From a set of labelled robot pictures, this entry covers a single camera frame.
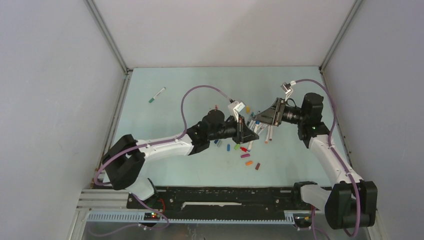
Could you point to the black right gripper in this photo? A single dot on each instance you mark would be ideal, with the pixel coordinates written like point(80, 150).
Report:
point(271, 115)

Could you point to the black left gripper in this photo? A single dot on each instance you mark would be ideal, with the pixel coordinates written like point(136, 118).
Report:
point(244, 134)

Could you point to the white marker dark blue cap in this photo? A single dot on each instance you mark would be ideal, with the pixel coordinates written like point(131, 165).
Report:
point(251, 122)

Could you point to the green cap white marker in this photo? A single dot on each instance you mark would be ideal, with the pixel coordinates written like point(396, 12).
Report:
point(157, 94)

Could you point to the purple cap marker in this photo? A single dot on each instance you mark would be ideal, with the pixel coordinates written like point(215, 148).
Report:
point(261, 129)

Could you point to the orange cap marker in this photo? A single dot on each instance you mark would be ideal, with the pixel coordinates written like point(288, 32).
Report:
point(267, 137)

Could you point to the dark red cap marker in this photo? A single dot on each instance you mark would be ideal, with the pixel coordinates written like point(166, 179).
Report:
point(270, 133)

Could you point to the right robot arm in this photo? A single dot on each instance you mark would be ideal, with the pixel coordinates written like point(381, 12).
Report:
point(352, 201)

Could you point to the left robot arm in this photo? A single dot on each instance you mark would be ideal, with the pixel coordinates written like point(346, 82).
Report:
point(123, 162)

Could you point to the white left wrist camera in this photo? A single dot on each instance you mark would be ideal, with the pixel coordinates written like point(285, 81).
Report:
point(235, 107)

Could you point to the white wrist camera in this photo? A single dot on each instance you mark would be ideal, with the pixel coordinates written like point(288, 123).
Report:
point(235, 107)
point(287, 87)

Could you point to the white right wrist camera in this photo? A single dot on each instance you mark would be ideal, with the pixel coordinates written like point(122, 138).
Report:
point(287, 87)

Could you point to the grey cable duct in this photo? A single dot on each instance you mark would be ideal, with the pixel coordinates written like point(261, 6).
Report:
point(148, 217)

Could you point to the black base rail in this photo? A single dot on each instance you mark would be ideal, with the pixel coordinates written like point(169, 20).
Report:
point(227, 203)

